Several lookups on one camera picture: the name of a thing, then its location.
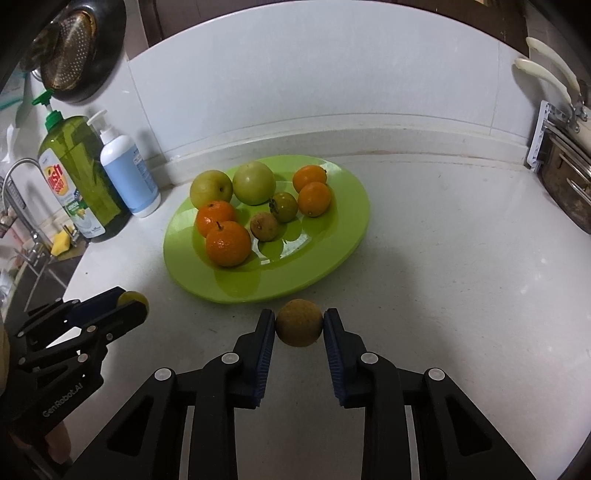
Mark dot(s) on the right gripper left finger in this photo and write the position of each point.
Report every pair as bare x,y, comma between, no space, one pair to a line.
144,438

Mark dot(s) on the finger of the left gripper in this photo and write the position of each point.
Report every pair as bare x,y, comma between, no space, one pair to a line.
50,321
99,332

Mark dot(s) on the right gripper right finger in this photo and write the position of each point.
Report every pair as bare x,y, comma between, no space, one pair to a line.
415,423

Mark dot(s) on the small green tomato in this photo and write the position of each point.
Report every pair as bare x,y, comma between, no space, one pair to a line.
132,296

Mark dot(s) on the mandarin with stem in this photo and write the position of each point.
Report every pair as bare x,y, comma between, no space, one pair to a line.
228,244

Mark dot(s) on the orange mandarin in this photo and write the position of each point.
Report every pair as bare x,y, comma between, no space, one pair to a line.
212,213

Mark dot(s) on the yellow-green apple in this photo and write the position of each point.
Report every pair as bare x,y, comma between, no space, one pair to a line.
208,186

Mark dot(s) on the brown kiwi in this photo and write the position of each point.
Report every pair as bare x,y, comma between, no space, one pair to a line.
264,226
299,323

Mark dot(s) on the large green apple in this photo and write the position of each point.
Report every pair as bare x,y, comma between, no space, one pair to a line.
253,183

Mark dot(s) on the green tomato with stem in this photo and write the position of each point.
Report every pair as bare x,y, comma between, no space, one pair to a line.
283,207

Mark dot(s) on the oval orange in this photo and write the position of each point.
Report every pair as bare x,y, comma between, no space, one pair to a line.
314,199

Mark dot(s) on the small orange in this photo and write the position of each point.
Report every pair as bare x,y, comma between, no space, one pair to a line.
309,174

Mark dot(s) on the left hand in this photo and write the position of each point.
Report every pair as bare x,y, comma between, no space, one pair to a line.
56,445

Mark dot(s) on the chrome sink faucet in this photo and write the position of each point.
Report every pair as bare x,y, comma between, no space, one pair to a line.
39,255

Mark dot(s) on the yellow sponge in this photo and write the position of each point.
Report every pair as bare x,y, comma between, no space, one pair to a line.
62,242

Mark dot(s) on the green dish soap bottle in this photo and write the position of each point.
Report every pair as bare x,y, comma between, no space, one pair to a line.
69,158

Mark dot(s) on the white blue pump bottle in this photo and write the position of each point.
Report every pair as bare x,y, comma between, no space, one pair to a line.
126,168

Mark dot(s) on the green plate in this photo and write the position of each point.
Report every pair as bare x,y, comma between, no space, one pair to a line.
305,250

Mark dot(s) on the metal colander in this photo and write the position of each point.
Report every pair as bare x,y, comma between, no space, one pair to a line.
90,39

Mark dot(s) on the metal dish rack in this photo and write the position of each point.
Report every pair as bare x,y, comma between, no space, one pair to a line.
561,165

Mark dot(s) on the white pan with handle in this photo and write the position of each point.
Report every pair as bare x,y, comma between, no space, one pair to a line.
565,108

